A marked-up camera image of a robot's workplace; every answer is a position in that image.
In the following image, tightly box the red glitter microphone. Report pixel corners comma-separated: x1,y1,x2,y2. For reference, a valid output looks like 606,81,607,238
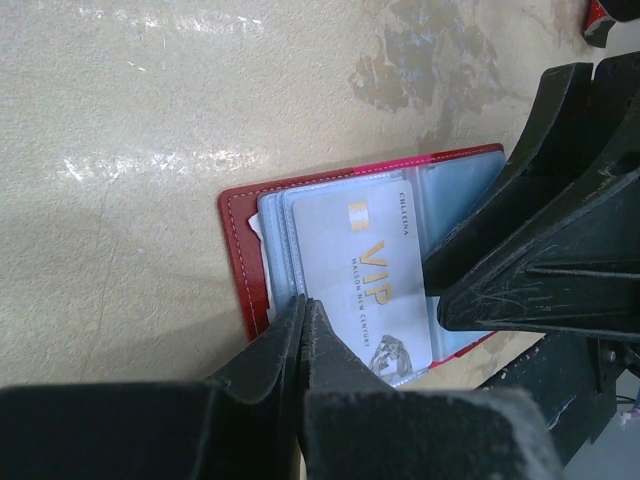
582,0,617,49

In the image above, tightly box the silver credit card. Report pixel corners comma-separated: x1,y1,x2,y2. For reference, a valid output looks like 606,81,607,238
292,179,432,386

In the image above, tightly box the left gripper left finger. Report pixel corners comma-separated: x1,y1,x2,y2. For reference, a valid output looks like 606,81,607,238
1,297,305,479

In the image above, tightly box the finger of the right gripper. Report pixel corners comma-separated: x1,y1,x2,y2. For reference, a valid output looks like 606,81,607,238
438,171,639,340
423,57,639,295

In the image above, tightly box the red leather card holder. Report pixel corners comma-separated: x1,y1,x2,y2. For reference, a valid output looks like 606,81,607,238
218,144,506,386

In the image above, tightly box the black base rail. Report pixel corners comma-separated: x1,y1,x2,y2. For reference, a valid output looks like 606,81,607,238
481,333,634,464

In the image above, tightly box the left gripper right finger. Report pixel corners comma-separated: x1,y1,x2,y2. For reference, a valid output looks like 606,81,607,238
301,300,563,479

